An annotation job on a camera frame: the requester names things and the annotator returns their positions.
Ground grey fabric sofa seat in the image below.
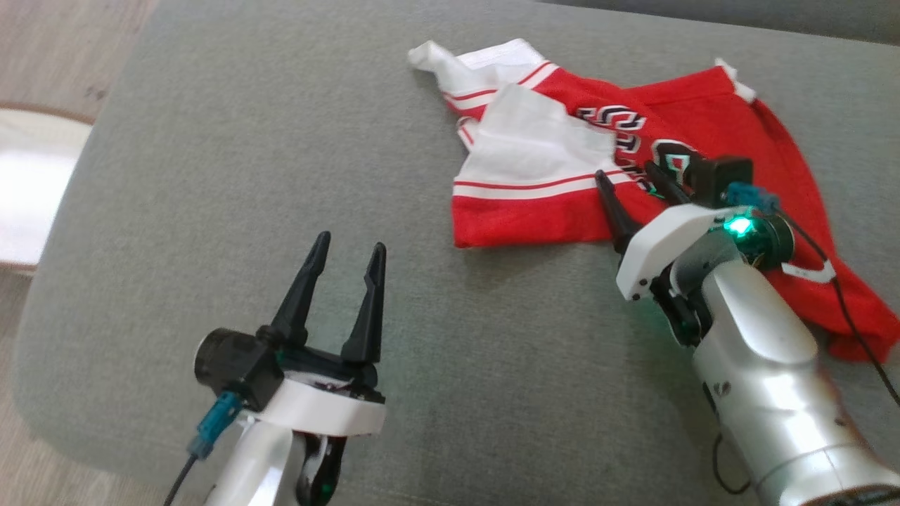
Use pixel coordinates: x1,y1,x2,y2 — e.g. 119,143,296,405
14,0,900,506

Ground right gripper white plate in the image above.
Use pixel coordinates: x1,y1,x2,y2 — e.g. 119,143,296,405
596,162,746,349

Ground white cable clip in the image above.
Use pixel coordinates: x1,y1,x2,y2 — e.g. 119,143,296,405
782,260,837,284

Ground short black cable loop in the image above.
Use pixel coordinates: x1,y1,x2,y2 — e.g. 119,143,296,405
712,432,752,496

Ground red jersey white sleeves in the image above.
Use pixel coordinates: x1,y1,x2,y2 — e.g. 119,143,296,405
408,39,900,363

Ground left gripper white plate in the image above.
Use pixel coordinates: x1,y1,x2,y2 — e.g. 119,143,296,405
243,231,387,506

